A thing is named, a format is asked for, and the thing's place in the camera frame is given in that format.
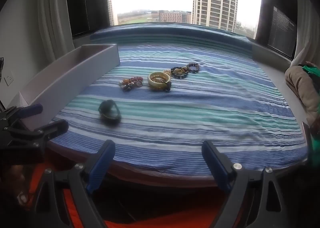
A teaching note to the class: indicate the white wall socket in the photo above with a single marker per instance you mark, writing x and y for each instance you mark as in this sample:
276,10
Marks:
9,79

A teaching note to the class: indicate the white cardboard box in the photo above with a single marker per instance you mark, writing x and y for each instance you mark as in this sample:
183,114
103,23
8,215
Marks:
75,72

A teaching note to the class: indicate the green cloth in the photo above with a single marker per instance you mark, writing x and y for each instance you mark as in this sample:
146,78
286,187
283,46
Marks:
311,70

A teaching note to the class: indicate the orange cloth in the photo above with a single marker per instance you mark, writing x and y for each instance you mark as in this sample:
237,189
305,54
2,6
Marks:
162,220

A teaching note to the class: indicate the blue striped blanket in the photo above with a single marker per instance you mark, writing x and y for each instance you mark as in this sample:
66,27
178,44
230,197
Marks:
200,118

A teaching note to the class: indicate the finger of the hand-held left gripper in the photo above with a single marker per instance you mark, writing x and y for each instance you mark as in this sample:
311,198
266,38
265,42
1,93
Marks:
53,129
31,111

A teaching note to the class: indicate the cream jade bangle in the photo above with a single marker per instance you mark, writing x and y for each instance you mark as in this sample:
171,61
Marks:
155,84

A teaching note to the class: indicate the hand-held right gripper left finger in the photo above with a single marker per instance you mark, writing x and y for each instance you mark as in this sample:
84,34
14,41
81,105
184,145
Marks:
100,165

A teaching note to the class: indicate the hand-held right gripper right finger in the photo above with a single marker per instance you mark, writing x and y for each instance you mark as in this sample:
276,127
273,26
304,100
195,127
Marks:
215,165

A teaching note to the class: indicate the dark window blind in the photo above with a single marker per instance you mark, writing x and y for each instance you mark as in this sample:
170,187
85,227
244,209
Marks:
280,22
86,0

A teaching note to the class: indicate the dark green bangle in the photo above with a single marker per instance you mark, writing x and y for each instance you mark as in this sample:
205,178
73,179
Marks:
113,118

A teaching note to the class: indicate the beige cloth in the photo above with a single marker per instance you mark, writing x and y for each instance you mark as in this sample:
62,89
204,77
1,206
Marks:
300,87

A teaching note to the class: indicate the white curtain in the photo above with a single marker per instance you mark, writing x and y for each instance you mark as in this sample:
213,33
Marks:
55,12
306,37

